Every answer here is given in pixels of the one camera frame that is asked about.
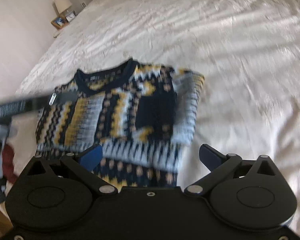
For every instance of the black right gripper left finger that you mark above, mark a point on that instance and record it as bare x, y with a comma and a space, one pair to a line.
69, 174

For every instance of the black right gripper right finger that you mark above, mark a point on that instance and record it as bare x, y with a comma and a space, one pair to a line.
230, 175

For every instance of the navy yellow patterned knit sweater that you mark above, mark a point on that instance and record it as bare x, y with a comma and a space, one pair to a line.
142, 115

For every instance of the red garment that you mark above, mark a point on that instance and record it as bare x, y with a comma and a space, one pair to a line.
7, 164

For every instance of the small bedside clock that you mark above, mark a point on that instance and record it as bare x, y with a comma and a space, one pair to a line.
70, 16

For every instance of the cream embroidered bedspread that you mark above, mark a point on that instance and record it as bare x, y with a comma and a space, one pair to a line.
247, 50

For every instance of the white bedside lamp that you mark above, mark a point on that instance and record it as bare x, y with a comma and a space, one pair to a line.
62, 5

